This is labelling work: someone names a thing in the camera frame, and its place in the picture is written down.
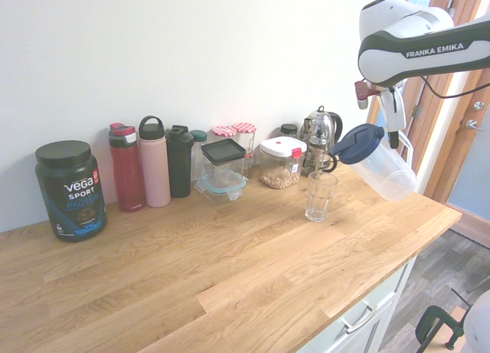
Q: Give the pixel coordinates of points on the metal door hinge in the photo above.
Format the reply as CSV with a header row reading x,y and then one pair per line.
x,y
417,112

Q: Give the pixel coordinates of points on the jar with red checkered lid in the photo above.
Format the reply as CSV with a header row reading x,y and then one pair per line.
x,y
245,133
223,133

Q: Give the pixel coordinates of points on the nut container white red-clip lid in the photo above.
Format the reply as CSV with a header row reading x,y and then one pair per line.
x,y
281,161

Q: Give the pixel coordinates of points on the wooden door frame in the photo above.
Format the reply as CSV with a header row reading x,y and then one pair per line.
x,y
436,131

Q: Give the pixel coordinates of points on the clear container with black lid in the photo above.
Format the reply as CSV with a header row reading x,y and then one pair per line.
x,y
223,151

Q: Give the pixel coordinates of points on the white kitchen cabinet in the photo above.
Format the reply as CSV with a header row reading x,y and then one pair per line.
x,y
383,314

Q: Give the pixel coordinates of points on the small jar with red lid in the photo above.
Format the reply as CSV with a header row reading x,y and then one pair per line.
x,y
250,159

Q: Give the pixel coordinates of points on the white rounded robot base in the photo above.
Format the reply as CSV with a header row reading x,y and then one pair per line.
x,y
478,326

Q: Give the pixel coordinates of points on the silver door lock knob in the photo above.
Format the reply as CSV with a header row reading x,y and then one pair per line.
x,y
478,105

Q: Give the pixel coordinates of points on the clear pitcher with blue lid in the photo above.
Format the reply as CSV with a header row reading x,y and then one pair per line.
x,y
383,169

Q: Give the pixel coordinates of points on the red water bottle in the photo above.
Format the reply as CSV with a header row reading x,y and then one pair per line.
x,y
128,173

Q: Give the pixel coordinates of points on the jar with dark lid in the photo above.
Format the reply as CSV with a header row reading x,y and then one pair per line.
x,y
288,129

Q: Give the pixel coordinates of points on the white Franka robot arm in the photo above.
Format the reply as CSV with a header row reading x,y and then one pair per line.
x,y
386,58

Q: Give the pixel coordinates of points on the clear faceted drinking glass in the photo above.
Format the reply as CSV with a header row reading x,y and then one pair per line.
x,y
321,200

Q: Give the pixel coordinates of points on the glass container with blue-clip lid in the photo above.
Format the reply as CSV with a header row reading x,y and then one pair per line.
x,y
220,186

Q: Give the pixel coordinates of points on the maroon wrist camera mount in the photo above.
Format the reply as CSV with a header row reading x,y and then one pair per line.
x,y
363,90

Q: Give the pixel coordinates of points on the green clamp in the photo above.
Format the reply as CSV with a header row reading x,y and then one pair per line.
x,y
436,322

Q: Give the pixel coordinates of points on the clear bottle with green cap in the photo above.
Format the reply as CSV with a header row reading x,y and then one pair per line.
x,y
198,138

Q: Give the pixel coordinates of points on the glass french press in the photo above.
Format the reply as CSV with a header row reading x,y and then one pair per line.
x,y
318,146

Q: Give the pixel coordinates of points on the black Vega protein tub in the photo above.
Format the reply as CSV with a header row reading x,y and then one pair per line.
x,y
72,192

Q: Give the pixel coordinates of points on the stainless steel kettle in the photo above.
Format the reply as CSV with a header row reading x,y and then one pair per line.
x,y
329,119

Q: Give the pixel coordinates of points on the dark green shaker bottle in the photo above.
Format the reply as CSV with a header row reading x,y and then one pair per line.
x,y
179,165

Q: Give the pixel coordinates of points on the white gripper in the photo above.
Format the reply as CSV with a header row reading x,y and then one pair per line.
x,y
394,108

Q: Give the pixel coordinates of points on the pink insulated bottle black cap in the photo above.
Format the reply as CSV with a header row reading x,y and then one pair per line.
x,y
154,169

